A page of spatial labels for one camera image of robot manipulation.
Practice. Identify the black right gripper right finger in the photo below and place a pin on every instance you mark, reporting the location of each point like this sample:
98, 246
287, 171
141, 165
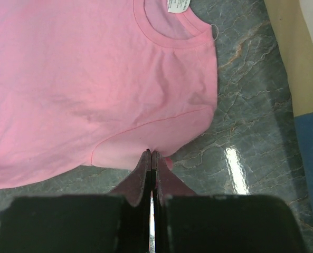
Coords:
189, 222

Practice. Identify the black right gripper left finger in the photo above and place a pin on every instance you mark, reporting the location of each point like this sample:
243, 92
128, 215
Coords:
117, 221

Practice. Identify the pink t shirt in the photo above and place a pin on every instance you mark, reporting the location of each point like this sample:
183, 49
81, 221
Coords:
96, 83

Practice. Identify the blue cream checked pillow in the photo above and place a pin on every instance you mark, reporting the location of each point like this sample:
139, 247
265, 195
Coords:
292, 23

